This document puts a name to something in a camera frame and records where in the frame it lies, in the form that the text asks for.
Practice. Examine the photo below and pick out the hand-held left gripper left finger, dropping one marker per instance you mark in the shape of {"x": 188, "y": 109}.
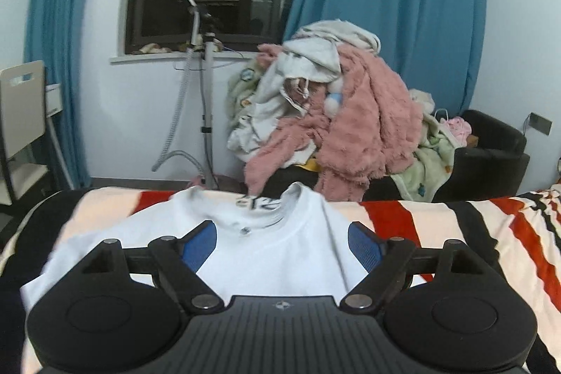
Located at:
{"x": 200, "y": 245}

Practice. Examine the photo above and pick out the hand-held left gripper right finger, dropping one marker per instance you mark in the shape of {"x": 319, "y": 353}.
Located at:
{"x": 363, "y": 246}

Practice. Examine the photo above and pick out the white t-shirt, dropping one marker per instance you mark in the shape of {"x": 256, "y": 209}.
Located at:
{"x": 280, "y": 251}

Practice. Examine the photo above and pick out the pile of clothes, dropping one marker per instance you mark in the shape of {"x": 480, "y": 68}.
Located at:
{"x": 431, "y": 163}

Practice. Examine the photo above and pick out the pink fluffy robe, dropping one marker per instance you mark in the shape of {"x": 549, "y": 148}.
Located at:
{"x": 372, "y": 120}

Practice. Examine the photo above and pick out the striped blanket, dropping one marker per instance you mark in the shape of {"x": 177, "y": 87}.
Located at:
{"x": 495, "y": 234}

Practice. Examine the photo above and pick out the black armchair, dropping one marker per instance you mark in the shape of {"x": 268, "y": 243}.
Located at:
{"x": 491, "y": 163}

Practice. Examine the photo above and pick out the garment steamer stand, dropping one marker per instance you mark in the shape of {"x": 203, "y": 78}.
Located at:
{"x": 208, "y": 93}

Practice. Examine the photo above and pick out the white hooded sweatshirt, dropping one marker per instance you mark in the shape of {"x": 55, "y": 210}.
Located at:
{"x": 302, "y": 63}

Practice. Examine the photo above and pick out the white folding chair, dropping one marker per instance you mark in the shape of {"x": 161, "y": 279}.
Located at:
{"x": 22, "y": 124}

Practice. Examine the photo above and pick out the blue curtain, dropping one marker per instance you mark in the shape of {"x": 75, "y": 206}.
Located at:
{"x": 57, "y": 49}
{"x": 394, "y": 6}

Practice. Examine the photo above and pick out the wall socket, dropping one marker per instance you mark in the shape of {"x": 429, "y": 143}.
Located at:
{"x": 540, "y": 123}

